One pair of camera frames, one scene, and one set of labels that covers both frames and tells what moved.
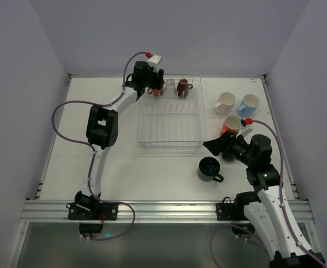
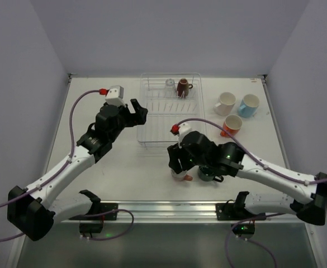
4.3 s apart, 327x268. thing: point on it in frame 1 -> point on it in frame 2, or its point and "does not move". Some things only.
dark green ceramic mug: (208, 170) does not move
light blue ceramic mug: (249, 105) does not move
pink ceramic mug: (155, 92) -> (181, 176)
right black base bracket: (228, 211) does not move
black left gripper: (157, 81) -> (131, 115)
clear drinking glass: (170, 90) does not move
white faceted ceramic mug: (226, 104) does not move
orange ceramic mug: (232, 123) does not move
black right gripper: (224, 146) -> (176, 157)
